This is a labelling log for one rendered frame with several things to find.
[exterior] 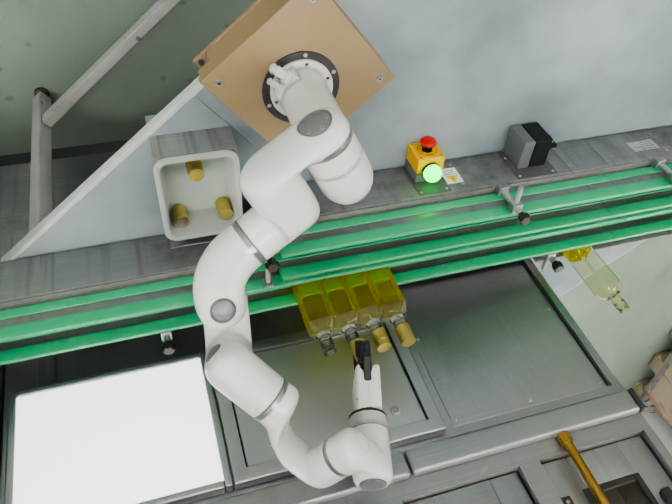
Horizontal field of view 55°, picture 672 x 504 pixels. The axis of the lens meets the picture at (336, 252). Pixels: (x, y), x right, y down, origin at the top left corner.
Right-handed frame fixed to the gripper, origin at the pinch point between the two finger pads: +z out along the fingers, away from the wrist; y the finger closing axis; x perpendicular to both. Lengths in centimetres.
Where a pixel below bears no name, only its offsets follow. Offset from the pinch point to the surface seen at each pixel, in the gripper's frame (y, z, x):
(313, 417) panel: -14.2, -6.5, 9.7
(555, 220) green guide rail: 6, 37, -52
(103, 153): -17, 91, 75
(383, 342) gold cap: 0.4, 3.0, -4.9
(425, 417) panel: -14.6, -6.4, -15.3
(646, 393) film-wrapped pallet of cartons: -292, 177, -260
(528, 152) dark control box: 20, 47, -43
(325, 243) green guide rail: 12.3, 21.0, 7.7
